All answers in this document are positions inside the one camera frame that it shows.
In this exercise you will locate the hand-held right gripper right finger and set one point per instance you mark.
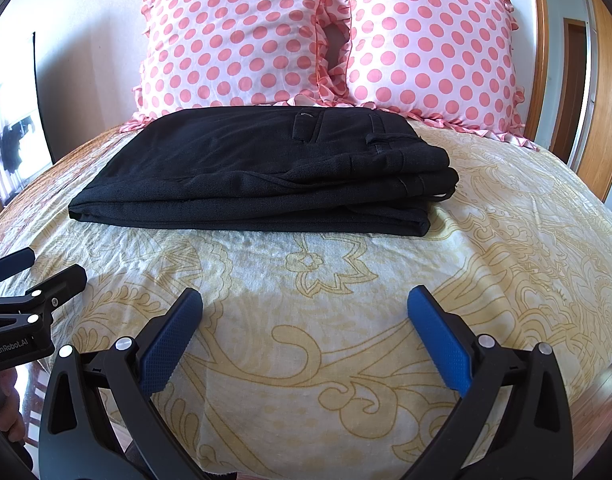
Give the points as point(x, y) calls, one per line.
point(441, 345)

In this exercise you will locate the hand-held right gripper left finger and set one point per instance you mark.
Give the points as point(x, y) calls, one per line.
point(166, 350)

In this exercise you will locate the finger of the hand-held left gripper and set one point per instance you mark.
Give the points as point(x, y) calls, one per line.
point(13, 262)
point(66, 280)

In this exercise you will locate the black pants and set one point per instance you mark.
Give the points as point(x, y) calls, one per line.
point(236, 180)

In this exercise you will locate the person's left hand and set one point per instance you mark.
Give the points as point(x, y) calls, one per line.
point(10, 410)

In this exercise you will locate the yellow patterned bedsheet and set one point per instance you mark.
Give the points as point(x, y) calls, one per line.
point(336, 310)

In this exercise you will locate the flat screen television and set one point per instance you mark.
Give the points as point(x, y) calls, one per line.
point(16, 135)

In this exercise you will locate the orange patterned cloth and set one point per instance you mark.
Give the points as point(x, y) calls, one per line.
point(96, 142)

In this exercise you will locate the dark brown wooden door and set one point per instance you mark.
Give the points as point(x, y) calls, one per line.
point(568, 90)

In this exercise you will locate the small pink polka dot pillow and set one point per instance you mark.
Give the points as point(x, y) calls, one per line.
point(426, 50)

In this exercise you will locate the large pink polka dot pillow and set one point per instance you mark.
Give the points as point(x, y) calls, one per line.
point(236, 35)

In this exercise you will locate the wooden door frame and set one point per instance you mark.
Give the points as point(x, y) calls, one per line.
point(606, 85)

